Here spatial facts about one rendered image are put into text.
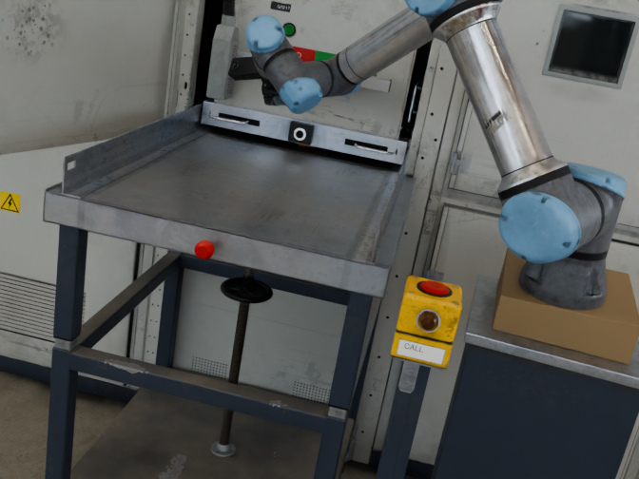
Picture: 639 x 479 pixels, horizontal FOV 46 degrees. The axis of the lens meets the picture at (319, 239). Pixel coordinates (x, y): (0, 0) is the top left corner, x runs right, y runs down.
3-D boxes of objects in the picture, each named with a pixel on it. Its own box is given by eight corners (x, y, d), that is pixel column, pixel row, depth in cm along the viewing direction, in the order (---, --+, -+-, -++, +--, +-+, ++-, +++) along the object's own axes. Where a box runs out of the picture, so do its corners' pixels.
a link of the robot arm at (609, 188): (620, 243, 134) (642, 170, 129) (590, 261, 124) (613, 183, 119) (556, 221, 141) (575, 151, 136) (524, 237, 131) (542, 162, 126)
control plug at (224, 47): (223, 101, 186) (233, 28, 180) (204, 97, 186) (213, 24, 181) (233, 97, 193) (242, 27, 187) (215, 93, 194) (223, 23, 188)
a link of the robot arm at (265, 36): (258, 58, 145) (235, 24, 147) (265, 82, 156) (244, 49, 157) (293, 37, 145) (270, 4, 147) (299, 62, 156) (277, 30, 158)
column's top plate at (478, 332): (631, 320, 154) (634, 312, 154) (655, 393, 125) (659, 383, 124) (475, 281, 161) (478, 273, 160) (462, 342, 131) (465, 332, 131)
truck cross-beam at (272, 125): (402, 164, 192) (407, 142, 191) (200, 123, 199) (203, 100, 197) (404, 161, 197) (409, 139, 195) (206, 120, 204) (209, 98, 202)
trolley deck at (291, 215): (383, 299, 128) (391, 266, 126) (43, 220, 135) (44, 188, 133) (412, 200, 191) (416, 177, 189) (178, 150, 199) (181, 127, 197)
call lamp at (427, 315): (437, 338, 102) (443, 316, 101) (412, 333, 102) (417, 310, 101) (437, 334, 103) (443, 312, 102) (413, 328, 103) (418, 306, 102)
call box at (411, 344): (446, 373, 104) (462, 305, 101) (389, 358, 105) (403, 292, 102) (447, 347, 112) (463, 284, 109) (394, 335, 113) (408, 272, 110)
